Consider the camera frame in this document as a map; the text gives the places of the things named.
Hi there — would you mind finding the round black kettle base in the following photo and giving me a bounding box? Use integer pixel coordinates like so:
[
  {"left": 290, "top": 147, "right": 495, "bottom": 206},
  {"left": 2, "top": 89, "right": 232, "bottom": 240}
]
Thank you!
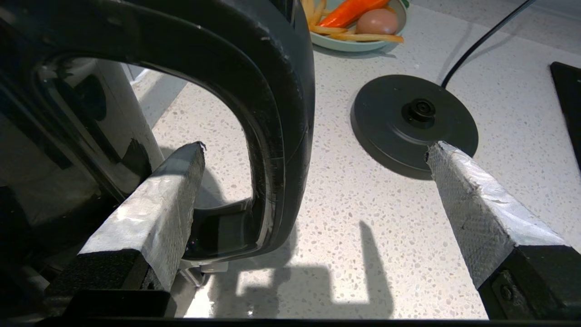
[{"left": 350, "top": 74, "right": 479, "bottom": 180}]

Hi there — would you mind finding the black electric kettle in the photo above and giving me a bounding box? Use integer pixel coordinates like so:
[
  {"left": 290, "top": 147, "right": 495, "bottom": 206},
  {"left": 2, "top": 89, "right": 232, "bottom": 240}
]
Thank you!
[{"left": 0, "top": 0, "right": 316, "bottom": 318}]

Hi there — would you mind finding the orange carrot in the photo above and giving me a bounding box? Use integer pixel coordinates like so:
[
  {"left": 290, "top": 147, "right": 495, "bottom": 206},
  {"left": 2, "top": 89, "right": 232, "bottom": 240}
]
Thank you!
[{"left": 318, "top": 0, "right": 392, "bottom": 29}]

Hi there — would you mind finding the yellow french fry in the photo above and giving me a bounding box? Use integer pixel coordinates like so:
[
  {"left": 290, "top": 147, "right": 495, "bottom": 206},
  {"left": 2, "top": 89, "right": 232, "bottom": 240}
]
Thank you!
[
  {"left": 309, "top": 0, "right": 327, "bottom": 26},
  {"left": 330, "top": 33, "right": 404, "bottom": 44},
  {"left": 310, "top": 25, "right": 349, "bottom": 35}
]

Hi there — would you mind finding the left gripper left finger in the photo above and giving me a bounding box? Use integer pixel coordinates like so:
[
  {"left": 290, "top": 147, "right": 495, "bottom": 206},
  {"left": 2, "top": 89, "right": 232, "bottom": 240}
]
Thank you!
[{"left": 45, "top": 141, "right": 207, "bottom": 317}]

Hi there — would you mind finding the black power cable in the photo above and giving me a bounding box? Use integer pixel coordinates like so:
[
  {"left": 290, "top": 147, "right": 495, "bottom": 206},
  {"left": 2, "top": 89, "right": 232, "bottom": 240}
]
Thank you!
[{"left": 441, "top": 0, "right": 536, "bottom": 89}]

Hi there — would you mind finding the light green bowl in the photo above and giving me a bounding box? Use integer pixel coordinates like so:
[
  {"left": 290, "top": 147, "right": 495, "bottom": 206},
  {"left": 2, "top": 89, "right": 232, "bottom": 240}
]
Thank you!
[{"left": 308, "top": 0, "right": 408, "bottom": 52}]

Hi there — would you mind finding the brown egg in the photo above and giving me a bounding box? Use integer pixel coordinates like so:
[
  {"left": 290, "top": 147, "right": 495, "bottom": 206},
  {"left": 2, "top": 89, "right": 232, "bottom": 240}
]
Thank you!
[{"left": 355, "top": 8, "right": 399, "bottom": 35}]

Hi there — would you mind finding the black cooktop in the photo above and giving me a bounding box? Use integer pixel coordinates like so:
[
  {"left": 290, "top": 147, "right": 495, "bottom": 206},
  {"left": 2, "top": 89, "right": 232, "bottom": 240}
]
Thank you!
[{"left": 550, "top": 61, "right": 581, "bottom": 172}]

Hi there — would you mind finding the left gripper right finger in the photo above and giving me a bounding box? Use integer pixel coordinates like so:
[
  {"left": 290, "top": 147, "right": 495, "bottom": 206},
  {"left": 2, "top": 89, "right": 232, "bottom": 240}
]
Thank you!
[{"left": 424, "top": 141, "right": 581, "bottom": 320}]

